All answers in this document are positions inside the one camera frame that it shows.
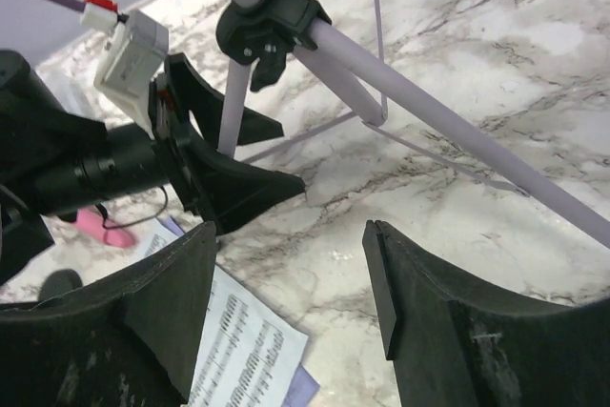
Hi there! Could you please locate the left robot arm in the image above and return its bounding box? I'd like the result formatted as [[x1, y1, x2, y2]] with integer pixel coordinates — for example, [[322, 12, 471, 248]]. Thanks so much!
[[1, 50, 305, 280]]

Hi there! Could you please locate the lilac music stand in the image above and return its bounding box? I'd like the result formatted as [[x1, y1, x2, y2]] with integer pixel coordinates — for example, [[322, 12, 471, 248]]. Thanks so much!
[[234, 0, 609, 246]]

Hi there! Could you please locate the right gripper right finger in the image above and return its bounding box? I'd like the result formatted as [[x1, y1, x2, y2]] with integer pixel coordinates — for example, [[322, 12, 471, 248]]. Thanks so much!
[[362, 220, 609, 407]]

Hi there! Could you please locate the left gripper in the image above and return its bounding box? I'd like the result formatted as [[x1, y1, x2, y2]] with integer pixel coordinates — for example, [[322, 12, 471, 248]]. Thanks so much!
[[148, 52, 305, 235]]

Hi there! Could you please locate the lilac paper sheet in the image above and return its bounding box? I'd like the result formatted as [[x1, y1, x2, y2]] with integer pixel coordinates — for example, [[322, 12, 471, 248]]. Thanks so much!
[[156, 215, 321, 407]]

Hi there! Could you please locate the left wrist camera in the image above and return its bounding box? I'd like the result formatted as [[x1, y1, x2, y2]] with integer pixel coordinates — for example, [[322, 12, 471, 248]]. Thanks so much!
[[80, 0, 169, 134]]

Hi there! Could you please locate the pink toy microphone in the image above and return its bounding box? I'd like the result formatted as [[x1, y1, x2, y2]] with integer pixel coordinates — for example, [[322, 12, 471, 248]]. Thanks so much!
[[59, 208, 136, 249]]

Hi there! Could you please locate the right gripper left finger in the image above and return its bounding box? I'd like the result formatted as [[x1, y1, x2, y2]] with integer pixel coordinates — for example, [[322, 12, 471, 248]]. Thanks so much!
[[1, 222, 216, 406]]

